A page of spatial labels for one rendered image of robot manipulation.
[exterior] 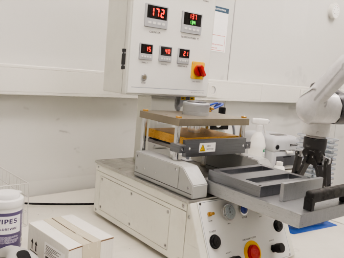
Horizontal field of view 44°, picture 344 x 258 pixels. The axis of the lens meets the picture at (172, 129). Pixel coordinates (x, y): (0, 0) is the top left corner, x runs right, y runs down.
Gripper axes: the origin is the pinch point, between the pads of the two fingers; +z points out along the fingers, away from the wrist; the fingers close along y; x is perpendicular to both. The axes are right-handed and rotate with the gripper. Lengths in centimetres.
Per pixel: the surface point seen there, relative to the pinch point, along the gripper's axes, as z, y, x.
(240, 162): -13.3, -0.3, -31.9
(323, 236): 9.9, 10.2, -3.0
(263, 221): -0.5, 14.4, -35.0
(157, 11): -55, -20, -53
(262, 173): -14.9, 17.2, -40.3
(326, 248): 9.8, 17.3, -10.6
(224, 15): -66, -74, 16
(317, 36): -67, -89, 102
